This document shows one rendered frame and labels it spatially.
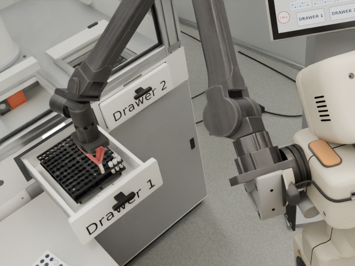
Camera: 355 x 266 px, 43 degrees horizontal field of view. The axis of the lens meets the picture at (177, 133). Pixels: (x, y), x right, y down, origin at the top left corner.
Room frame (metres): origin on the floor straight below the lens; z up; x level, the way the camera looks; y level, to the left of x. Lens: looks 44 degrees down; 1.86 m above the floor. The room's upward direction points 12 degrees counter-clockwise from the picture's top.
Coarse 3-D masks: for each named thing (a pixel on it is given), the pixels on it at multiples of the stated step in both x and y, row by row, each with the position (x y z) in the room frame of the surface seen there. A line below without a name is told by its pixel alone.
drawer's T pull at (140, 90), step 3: (141, 87) 1.24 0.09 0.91; (150, 87) 1.23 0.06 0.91; (135, 90) 1.23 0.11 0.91; (138, 90) 1.23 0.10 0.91; (141, 90) 1.22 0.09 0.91; (144, 90) 1.22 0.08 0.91; (147, 90) 1.22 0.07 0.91; (150, 90) 1.22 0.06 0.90; (138, 93) 1.21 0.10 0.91; (141, 93) 1.20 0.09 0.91; (144, 93) 1.21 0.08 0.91; (135, 96) 1.20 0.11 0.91; (138, 96) 1.20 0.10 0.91; (141, 96) 1.20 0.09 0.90; (135, 99) 1.19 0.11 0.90
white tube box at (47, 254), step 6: (48, 252) 0.74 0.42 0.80; (42, 258) 0.72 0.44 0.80; (48, 258) 0.72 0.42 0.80; (54, 258) 0.72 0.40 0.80; (36, 264) 0.71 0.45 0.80; (42, 264) 0.70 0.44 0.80; (48, 264) 0.71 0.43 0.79; (54, 264) 0.70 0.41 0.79; (60, 264) 0.69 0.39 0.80; (66, 264) 0.69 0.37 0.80
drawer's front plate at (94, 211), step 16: (128, 176) 0.84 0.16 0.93; (144, 176) 0.85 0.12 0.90; (160, 176) 0.88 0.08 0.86; (112, 192) 0.79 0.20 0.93; (128, 192) 0.82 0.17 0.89; (144, 192) 0.84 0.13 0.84; (96, 208) 0.76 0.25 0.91; (128, 208) 0.81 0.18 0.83; (80, 224) 0.73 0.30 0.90; (80, 240) 0.72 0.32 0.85
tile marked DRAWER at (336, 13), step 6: (336, 6) 1.30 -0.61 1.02; (342, 6) 1.30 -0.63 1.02; (348, 6) 1.30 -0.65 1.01; (354, 6) 1.29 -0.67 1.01; (330, 12) 1.30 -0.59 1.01; (336, 12) 1.29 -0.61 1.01; (342, 12) 1.29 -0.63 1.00; (348, 12) 1.28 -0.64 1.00; (354, 12) 1.28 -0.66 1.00; (330, 18) 1.28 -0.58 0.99; (336, 18) 1.28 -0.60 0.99; (342, 18) 1.28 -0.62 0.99
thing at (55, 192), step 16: (48, 144) 1.08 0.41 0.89; (112, 144) 1.03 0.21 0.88; (32, 160) 1.04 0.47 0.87; (128, 160) 0.96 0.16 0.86; (32, 176) 0.99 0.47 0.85; (48, 176) 0.99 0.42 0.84; (48, 192) 0.89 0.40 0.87; (64, 192) 0.91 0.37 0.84; (96, 192) 0.89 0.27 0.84; (64, 208) 0.80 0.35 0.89; (80, 208) 0.84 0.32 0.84
